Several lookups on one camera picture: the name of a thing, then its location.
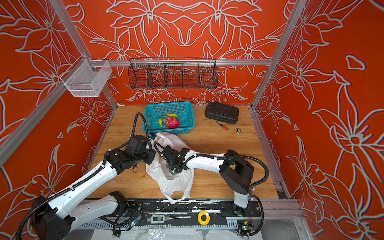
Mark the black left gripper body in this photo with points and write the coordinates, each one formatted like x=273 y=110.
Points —
x=147 y=155

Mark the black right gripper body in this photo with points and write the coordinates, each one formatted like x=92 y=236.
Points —
x=171 y=169

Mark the white plastic bag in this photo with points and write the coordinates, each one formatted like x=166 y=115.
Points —
x=175 y=187

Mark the red dragon fruit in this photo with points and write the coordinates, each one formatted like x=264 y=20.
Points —
x=171 y=122

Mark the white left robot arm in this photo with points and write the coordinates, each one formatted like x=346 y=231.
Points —
x=55 y=217

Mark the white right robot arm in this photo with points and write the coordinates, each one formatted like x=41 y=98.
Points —
x=236 y=171

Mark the yellow banana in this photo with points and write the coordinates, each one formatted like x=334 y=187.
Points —
x=161 y=119

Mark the teal plastic basket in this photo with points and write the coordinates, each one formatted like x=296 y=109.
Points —
x=185 y=113

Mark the yellow tape roll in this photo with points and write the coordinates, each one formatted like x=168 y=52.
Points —
x=204 y=218

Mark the black plastic tool case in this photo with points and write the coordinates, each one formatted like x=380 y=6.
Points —
x=221 y=112

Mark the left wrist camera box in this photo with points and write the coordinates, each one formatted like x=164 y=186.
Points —
x=136 y=144

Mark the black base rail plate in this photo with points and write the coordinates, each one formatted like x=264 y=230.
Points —
x=221 y=207

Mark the red handled screwdriver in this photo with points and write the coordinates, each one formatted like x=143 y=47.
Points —
x=222 y=126

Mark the white wire wall basket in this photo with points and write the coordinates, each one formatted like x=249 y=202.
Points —
x=86 y=78

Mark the black wire wall basket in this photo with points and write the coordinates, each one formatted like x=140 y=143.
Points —
x=173 y=74

